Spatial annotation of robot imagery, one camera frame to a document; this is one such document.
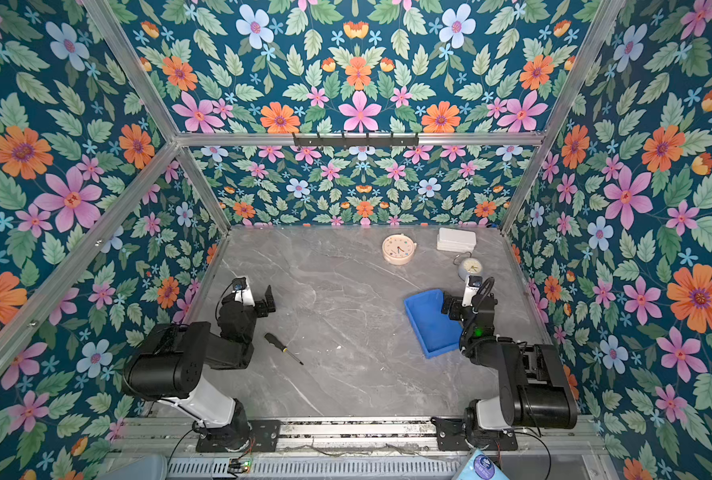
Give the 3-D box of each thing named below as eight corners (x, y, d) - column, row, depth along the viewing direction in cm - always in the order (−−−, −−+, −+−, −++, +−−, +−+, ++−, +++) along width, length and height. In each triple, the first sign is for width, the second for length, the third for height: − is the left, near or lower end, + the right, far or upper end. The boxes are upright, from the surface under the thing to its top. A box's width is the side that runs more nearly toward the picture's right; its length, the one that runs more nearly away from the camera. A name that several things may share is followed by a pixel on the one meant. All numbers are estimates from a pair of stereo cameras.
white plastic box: (435, 250, 114) (437, 242, 110) (436, 235, 119) (438, 227, 115) (473, 256, 112) (476, 247, 108) (473, 240, 117) (476, 232, 113)
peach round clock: (382, 265, 110) (382, 260, 107) (382, 239, 118) (382, 234, 116) (417, 265, 110) (418, 260, 107) (414, 239, 118) (415, 234, 116)
